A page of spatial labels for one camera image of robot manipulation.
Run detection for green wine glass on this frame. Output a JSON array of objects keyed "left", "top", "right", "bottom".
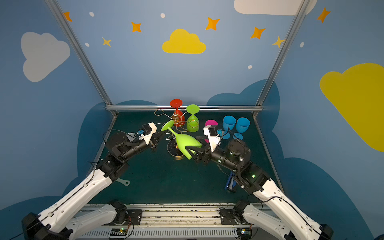
[
  {"left": 161, "top": 120, "right": 203, "bottom": 156},
  {"left": 187, "top": 105, "right": 200, "bottom": 133}
]

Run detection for pink wine glass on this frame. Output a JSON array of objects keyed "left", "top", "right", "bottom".
[{"left": 203, "top": 120, "right": 219, "bottom": 144}]

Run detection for blue wine glass front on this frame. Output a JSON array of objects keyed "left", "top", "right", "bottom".
[{"left": 222, "top": 116, "right": 237, "bottom": 140}]

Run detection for blue wine glass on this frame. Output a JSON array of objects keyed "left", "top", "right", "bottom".
[
  {"left": 222, "top": 116, "right": 237, "bottom": 140},
  {"left": 233, "top": 117, "right": 251, "bottom": 140}
]

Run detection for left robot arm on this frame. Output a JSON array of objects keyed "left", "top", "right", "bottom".
[{"left": 22, "top": 123, "right": 166, "bottom": 240}]

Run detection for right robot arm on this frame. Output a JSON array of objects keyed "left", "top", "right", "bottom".
[{"left": 180, "top": 140, "right": 334, "bottom": 240}]

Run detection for red wine glass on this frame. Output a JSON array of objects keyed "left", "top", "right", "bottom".
[{"left": 170, "top": 99, "right": 186, "bottom": 127}]

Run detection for grey dish brush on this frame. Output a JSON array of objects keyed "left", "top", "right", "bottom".
[{"left": 116, "top": 178, "right": 131, "bottom": 187}]

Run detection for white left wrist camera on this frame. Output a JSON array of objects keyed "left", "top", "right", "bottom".
[{"left": 137, "top": 122, "right": 157, "bottom": 145}]

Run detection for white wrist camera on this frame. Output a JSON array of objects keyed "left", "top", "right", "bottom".
[
  {"left": 204, "top": 125, "right": 222, "bottom": 152},
  {"left": 137, "top": 122, "right": 157, "bottom": 145}
]

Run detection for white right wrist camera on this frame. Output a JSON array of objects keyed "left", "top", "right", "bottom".
[{"left": 204, "top": 125, "right": 222, "bottom": 152}]

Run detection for gold wire glass rack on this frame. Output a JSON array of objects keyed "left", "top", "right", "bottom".
[{"left": 154, "top": 109, "right": 202, "bottom": 160}]

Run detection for black left camera cable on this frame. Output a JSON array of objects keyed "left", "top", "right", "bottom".
[{"left": 102, "top": 128, "right": 142, "bottom": 145}]

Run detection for aluminium frame rear rail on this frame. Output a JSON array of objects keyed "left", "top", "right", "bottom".
[{"left": 105, "top": 104, "right": 264, "bottom": 113}]

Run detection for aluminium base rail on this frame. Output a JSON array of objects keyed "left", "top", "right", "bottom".
[{"left": 79, "top": 203, "right": 252, "bottom": 240}]

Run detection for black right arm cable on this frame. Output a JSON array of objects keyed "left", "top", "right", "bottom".
[{"left": 215, "top": 164, "right": 331, "bottom": 240}]

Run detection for left corner frame post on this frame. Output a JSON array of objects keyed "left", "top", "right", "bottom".
[{"left": 45, "top": 0, "right": 113, "bottom": 106}]

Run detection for corner frame post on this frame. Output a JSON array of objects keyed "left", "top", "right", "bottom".
[
  {"left": 253, "top": 0, "right": 312, "bottom": 120},
  {"left": 45, "top": 0, "right": 113, "bottom": 106}
]

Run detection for right corner frame post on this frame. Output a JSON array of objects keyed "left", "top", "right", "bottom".
[{"left": 253, "top": 0, "right": 312, "bottom": 120}]

